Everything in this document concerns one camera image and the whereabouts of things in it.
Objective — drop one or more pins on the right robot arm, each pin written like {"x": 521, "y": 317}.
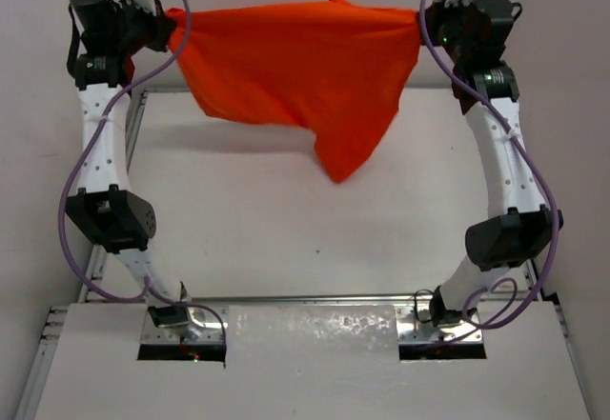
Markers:
{"x": 520, "y": 223}

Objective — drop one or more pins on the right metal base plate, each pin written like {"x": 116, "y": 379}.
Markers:
{"x": 414, "y": 327}

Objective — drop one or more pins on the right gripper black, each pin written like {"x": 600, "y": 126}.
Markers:
{"x": 437, "y": 10}

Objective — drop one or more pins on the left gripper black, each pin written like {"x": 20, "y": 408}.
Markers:
{"x": 155, "y": 27}

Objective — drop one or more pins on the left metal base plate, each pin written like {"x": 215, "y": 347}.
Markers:
{"x": 193, "y": 326}

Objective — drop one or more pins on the orange t shirt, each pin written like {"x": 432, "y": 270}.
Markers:
{"x": 331, "y": 67}

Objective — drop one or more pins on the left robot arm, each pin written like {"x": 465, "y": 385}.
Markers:
{"x": 98, "y": 199}

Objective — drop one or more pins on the metal base plate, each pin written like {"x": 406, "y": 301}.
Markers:
{"x": 414, "y": 327}
{"x": 193, "y": 326}

